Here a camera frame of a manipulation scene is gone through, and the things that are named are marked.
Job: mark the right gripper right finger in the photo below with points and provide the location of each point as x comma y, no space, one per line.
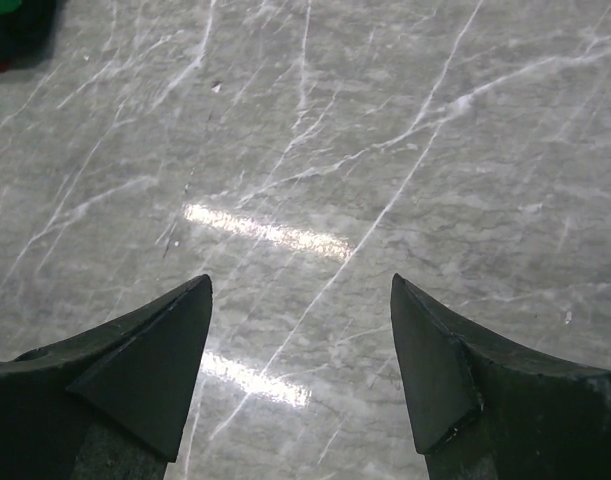
482,406

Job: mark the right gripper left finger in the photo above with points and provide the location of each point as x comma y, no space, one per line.
111,402

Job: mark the folded black t shirt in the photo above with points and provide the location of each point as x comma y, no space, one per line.
26,34

